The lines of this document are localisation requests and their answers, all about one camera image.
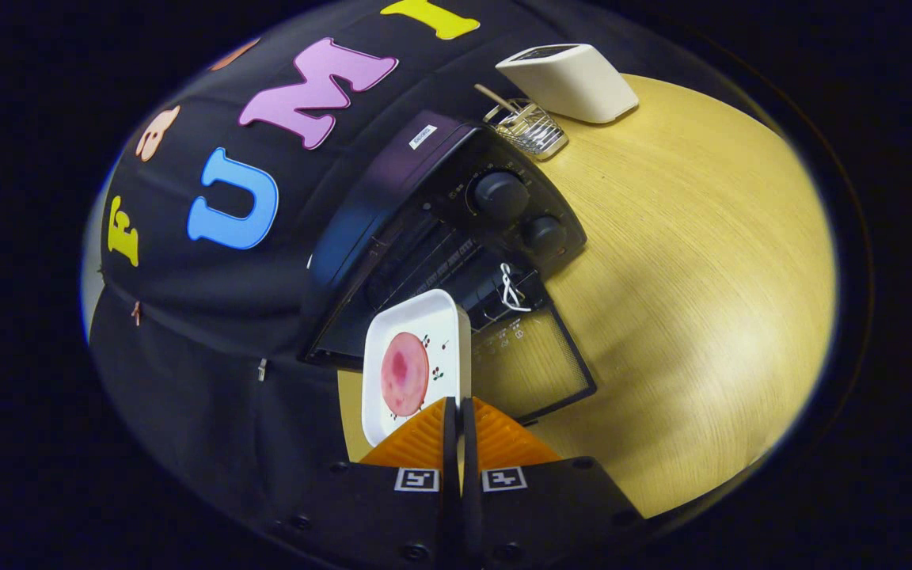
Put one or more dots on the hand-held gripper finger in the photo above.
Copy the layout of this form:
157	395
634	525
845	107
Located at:
469	451
450	451

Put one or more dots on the pink round ham slice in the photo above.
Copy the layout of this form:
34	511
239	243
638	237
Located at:
404	374

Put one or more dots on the white square plate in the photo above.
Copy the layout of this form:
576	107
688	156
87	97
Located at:
434	317

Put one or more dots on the black toaster oven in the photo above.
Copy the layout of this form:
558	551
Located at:
424	166

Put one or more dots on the white bread toaster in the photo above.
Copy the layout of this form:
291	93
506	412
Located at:
575	83

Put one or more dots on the black backdrop cloth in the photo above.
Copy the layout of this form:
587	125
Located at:
210	317

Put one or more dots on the pink cloth clip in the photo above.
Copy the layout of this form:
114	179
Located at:
137	313

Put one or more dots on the wooden stick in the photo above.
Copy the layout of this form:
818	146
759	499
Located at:
495	96

